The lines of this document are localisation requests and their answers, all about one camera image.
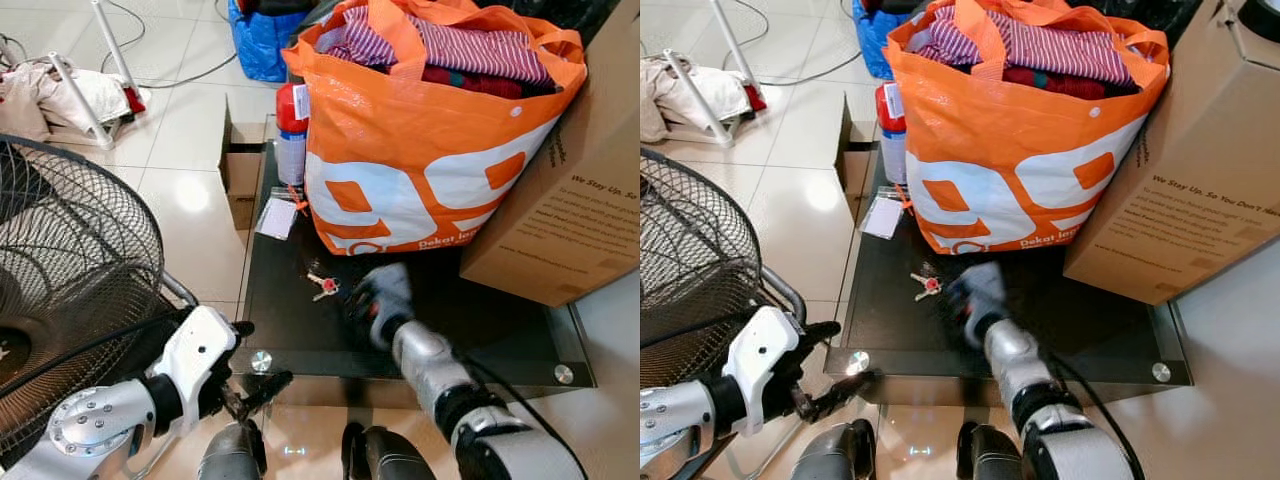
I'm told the white folding rack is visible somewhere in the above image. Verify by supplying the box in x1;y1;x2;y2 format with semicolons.
44;0;149;151
664;0;770;150

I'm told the grey left robot leg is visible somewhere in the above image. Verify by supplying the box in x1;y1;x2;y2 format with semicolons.
789;419;867;480
196;419;269;480

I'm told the black glass low table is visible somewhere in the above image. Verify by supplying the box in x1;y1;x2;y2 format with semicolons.
231;140;599;390
824;140;1194;407

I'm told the grey robot leg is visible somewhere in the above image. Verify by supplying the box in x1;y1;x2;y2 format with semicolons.
789;419;867;480
196;419;269;480
339;421;443;480
954;421;1033;480

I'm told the black standing fan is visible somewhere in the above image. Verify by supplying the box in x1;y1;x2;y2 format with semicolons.
0;134;201;473
640;147;809;393

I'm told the grey right robot leg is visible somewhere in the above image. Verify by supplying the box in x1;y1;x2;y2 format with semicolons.
954;421;1033;480
339;421;443;480

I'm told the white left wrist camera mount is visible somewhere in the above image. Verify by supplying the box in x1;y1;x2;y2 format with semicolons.
149;304;240;413
719;304;803;438

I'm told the black fuzzy garment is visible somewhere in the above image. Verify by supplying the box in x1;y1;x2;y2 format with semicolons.
1083;0;1203;47
478;0;623;43

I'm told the dark red garment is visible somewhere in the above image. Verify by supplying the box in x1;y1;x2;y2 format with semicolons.
418;64;543;100
1000;64;1136;100

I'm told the large brown cardboard box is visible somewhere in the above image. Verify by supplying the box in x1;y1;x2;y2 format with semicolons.
1062;0;1280;307
459;0;641;309

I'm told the orange white shopping bag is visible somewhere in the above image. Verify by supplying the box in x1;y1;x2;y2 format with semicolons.
883;0;1172;257
283;0;589;257

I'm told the red white spray can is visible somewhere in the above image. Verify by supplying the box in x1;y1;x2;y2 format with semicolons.
274;82;311;189
875;81;910;187

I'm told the small open cardboard box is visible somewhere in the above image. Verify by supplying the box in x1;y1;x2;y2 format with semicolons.
219;98;269;233
837;94;883;199

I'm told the beige cloth pile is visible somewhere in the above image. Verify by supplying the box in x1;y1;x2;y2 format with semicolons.
0;58;133;143
640;54;753;143

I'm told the grey floor cable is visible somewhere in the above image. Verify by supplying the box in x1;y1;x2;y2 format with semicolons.
100;0;239;91
745;0;863;89

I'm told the white paper tag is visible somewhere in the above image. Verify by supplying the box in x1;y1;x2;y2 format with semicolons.
859;195;905;242
254;195;300;242

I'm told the black tape roll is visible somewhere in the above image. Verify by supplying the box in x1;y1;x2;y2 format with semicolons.
1236;0;1280;47

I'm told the striped purple white garment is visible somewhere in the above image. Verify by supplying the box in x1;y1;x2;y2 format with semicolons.
915;8;1136;87
318;8;553;87

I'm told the blue plastic bag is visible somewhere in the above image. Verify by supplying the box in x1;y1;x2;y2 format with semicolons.
227;0;313;84
852;0;917;82

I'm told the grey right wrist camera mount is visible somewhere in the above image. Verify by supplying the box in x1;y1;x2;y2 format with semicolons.
960;261;1010;347
365;261;417;347

